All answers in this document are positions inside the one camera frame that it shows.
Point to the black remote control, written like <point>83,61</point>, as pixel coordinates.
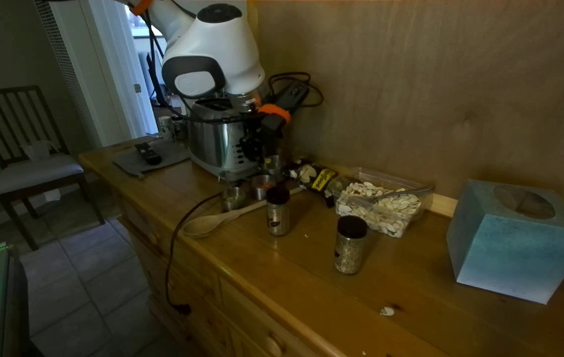
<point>149,152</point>

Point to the wooden spoon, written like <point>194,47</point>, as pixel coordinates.
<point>208,220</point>

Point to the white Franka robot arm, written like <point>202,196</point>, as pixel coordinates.
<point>218,39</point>

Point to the blue tissue box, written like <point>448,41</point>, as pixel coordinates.
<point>512,244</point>

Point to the silver toaster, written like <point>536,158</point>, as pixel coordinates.
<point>214,139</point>

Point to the wooden back panel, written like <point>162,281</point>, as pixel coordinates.
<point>427,85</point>

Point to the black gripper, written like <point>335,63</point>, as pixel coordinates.
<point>262,139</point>

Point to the dark wooden chair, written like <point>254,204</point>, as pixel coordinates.
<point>23,164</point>

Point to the grey cutting board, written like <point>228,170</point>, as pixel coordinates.
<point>162,160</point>

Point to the small candy crumb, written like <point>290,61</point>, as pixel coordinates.
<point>387,309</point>

